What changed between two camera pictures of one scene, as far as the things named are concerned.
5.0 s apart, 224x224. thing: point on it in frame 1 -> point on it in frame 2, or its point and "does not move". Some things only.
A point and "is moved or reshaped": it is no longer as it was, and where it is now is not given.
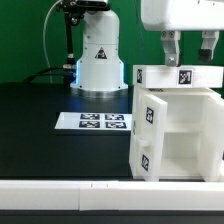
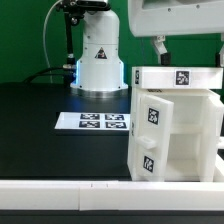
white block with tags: [169, 76] does not move
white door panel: [148, 121] is moved or reshaped
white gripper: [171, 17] -> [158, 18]
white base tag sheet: [95, 121] does not move
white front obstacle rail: [111, 195] does not move
